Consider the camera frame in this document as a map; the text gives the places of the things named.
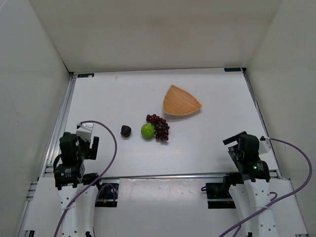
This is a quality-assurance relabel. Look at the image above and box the dark brown fake fruit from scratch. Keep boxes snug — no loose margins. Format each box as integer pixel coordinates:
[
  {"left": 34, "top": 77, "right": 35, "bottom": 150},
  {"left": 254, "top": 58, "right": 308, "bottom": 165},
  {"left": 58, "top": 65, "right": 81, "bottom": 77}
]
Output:
[{"left": 120, "top": 125, "right": 131, "bottom": 137}]

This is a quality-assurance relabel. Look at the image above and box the green fake fruit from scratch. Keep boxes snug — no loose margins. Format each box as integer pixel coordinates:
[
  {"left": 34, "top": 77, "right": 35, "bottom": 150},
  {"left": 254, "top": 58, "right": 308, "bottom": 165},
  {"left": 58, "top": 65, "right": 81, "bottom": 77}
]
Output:
[{"left": 141, "top": 123, "right": 155, "bottom": 139}]

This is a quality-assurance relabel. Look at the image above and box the red fake grape bunch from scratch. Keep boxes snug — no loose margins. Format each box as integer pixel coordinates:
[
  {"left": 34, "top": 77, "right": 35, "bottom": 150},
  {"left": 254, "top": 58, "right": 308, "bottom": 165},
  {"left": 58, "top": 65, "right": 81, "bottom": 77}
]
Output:
[{"left": 146, "top": 114, "right": 170, "bottom": 142}]

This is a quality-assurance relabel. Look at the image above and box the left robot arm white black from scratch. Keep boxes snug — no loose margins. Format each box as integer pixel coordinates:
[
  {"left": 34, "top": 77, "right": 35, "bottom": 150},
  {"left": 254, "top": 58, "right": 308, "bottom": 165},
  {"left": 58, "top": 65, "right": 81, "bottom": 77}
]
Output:
[{"left": 53, "top": 131, "right": 101, "bottom": 237}]

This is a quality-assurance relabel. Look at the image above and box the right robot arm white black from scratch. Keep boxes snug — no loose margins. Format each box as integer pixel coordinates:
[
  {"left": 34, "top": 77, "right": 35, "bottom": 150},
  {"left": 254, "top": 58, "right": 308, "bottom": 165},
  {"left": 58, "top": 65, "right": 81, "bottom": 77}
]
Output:
[{"left": 223, "top": 131, "right": 279, "bottom": 237}]

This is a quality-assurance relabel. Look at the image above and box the woven triangular fruit basket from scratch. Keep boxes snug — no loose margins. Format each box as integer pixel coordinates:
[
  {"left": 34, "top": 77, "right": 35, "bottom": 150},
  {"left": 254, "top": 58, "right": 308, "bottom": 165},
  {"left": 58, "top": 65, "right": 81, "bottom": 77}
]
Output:
[{"left": 162, "top": 85, "right": 202, "bottom": 116}]

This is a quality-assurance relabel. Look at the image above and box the right blue corner label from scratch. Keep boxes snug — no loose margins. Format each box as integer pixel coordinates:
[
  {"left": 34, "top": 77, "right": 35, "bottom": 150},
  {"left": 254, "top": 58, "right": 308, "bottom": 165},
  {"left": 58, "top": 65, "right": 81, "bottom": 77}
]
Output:
[{"left": 224, "top": 68, "right": 241, "bottom": 72}]

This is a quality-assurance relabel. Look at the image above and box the blue corner label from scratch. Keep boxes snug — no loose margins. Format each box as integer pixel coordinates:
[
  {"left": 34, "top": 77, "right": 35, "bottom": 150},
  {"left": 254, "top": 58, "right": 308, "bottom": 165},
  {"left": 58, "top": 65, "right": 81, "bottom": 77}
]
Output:
[
  {"left": 224, "top": 68, "right": 241, "bottom": 72},
  {"left": 77, "top": 73, "right": 94, "bottom": 78}
]

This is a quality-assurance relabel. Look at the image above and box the left blue corner label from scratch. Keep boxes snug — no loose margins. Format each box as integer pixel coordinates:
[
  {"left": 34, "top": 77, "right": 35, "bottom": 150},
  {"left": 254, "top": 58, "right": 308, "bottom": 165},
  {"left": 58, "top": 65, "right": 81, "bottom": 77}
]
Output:
[{"left": 77, "top": 73, "right": 94, "bottom": 78}]

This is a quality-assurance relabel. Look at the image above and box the white front cover board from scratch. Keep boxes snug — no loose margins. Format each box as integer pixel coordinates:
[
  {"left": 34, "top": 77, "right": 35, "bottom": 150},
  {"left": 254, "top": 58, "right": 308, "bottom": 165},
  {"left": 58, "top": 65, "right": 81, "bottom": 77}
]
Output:
[{"left": 24, "top": 178, "right": 308, "bottom": 237}]

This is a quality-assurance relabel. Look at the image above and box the left aluminium frame rail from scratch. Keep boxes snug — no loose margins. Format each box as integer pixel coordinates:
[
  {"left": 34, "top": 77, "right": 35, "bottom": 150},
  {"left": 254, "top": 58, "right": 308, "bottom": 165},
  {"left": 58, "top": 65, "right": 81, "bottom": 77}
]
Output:
[{"left": 38, "top": 72, "right": 77, "bottom": 179}]

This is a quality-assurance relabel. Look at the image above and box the aluminium frame rail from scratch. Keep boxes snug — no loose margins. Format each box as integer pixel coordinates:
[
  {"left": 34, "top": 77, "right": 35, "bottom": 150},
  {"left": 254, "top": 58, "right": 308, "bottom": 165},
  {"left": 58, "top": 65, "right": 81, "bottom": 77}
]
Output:
[
  {"left": 38, "top": 72, "right": 77, "bottom": 179},
  {"left": 241, "top": 68, "right": 283, "bottom": 179},
  {"left": 102, "top": 171, "right": 229, "bottom": 180}
]

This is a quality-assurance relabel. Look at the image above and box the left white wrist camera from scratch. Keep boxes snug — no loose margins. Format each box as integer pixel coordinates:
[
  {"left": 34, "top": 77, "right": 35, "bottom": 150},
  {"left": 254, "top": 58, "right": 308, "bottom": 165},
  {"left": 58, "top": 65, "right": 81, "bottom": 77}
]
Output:
[{"left": 76, "top": 122, "right": 93, "bottom": 142}]

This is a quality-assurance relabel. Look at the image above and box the front aluminium frame rail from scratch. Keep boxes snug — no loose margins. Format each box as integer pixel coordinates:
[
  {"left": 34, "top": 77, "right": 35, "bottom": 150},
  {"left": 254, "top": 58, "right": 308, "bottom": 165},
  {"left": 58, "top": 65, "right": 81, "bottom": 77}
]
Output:
[{"left": 102, "top": 171, "right": 229, "bottom": 180}]

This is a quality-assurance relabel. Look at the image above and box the right aluminium frame rail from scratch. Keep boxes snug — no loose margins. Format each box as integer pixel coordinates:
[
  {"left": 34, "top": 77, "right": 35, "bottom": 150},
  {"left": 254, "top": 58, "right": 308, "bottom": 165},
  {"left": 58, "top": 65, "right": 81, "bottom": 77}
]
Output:
[{"left": 241, "top": 68, "right": 283, "bottom": 179}]

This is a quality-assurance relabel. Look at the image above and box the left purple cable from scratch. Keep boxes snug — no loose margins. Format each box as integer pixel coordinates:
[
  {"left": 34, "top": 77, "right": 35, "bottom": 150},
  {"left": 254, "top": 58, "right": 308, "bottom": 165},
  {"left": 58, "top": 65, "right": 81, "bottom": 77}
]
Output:
[{"left": 53, "top": 120, "right": 118, "bottom": 237}]

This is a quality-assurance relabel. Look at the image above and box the purple cable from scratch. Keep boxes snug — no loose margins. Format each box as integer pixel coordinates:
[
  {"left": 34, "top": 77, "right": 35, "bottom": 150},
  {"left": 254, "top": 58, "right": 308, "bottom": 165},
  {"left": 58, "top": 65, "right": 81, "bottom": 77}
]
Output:
[
  {"left": 218, "top": 137, "right": 313, "bottom": 237},
  {"left": 53, "top": 120, "right": 118, "bottom": 237}
]

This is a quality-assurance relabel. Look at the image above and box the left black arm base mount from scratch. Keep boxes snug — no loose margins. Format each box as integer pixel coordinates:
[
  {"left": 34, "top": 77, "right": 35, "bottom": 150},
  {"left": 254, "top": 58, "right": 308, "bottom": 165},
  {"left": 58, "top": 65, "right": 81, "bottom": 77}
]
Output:
[{"left": 95, "top": 180, "right": 119, "bottom": 207}]

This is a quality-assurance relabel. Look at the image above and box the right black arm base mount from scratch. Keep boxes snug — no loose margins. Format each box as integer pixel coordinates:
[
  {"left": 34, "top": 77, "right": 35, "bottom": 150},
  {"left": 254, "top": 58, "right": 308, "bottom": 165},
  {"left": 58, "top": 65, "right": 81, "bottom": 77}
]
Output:
[{"left": 200, "top": 183, "right": 236, "bottom": 209}]

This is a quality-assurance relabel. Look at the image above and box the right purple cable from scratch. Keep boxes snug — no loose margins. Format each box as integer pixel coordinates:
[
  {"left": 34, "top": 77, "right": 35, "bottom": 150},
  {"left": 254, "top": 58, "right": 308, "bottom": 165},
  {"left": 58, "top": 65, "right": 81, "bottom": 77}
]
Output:
[{"left": 218, "top": 137, "right": 313, "bottom": 237}]

